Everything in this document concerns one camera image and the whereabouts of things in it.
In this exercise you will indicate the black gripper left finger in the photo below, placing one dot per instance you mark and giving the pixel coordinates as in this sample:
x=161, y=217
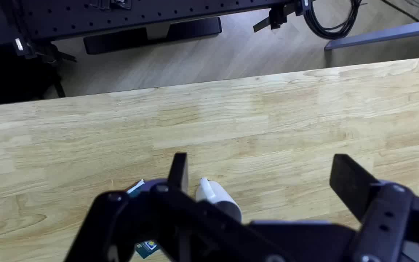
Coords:
x=177, y=169

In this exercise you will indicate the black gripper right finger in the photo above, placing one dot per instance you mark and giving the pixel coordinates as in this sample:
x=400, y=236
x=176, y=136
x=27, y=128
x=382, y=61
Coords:
x=352, y=182

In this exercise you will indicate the black perforated breadboard table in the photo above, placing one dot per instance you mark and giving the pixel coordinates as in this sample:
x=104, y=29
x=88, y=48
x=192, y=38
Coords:
x=72, y=15

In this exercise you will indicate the black flat foot bar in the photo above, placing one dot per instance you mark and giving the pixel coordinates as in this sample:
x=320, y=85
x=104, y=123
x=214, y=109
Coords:
x=122, y=41

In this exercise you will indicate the black clamp mount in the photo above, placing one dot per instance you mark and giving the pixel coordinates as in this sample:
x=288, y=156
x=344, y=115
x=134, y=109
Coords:
x=276, y=16

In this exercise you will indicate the dark equipment under breadboard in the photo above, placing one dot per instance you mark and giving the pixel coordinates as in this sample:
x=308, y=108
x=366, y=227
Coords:
x=6, y=73

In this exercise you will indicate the grey metal leg bar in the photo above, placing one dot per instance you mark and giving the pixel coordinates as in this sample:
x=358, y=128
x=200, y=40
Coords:
x=388, y=34

